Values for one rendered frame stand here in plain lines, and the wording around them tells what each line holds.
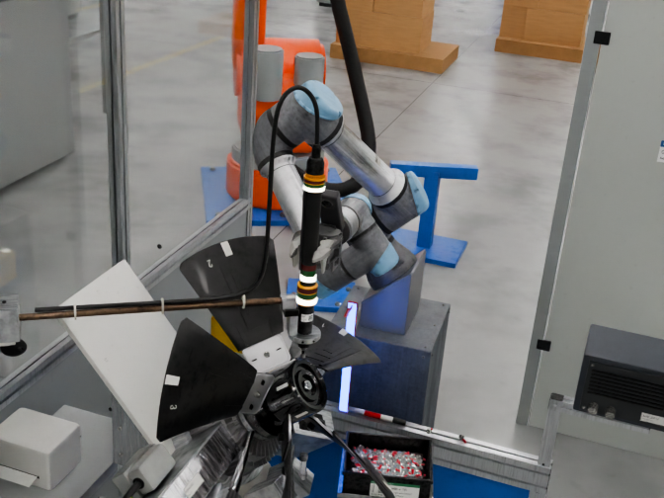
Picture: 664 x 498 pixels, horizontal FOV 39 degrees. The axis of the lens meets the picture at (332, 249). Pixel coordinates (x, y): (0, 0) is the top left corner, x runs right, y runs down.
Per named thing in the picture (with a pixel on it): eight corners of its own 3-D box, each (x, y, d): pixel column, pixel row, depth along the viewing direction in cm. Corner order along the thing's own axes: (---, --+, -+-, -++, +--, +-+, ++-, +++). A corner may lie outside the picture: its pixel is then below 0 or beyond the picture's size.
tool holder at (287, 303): (283, 346, 195) (285, 305, 191) (276, 329, 202) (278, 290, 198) (324, 343, 198) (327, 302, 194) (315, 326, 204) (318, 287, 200)
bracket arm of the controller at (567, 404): (547, 409, 226) (549, 398, 225) (549, 402, 228) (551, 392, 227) (648, 434, 219) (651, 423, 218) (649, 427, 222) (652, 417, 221)
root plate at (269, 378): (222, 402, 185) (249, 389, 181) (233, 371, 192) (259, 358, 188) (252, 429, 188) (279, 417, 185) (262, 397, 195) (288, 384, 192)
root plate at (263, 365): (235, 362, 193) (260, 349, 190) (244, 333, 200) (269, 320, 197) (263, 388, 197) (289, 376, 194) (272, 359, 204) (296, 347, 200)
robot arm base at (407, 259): (381, 274, 272) (362, 247, 271) (422, 251, 265) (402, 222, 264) (366, 296, 259) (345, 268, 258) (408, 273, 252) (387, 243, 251)
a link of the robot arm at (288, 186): (226, 128, 231) (308, 300, 217) (260, 104, 227) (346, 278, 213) (251, 137, 241) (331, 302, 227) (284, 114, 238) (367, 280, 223)
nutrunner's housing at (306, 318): (296, 351, 199) (309, 147, 180) (292, 342, 202) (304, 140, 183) (314, 350, 200) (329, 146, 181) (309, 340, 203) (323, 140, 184)
